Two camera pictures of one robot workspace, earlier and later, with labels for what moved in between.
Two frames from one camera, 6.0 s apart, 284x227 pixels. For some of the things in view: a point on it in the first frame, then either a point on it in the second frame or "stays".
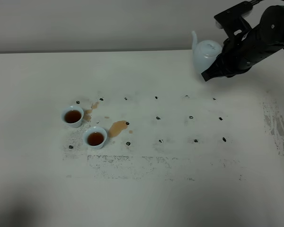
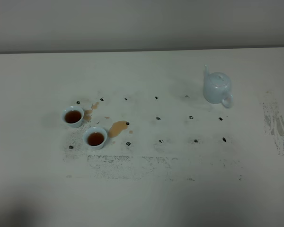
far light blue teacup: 72,116 stays
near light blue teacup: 94,137 stays
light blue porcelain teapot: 205,52 to 217,88
